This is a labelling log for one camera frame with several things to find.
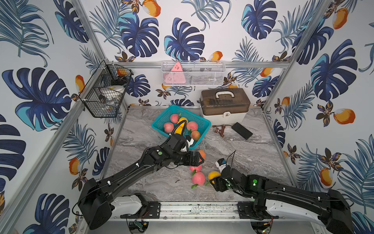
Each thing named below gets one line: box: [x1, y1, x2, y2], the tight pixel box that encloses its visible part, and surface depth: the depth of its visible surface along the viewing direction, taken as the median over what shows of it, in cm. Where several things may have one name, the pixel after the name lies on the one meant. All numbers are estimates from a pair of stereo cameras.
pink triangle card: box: [165, 61, 187, 84], surface depth 92 cm
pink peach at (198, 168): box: [189, 164, 203, 173], surface depth 85 cm
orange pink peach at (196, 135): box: [190, 130, 201, 141], surface depth 100 cm
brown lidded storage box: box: [199, 87, 251, 124], surface depth 102 cm
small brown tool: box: [213, 124, 226, 138], surface depth 106 cm
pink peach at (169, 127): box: [164, 122, 175, 134], surface depth 103 cm
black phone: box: [231, 121, 254, 140], surface depth 106 cm
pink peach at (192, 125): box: [186, 120, 199, 132], surface depth 105 cm
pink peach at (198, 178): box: [191, 171, 206, 186], surface depth 81 cm
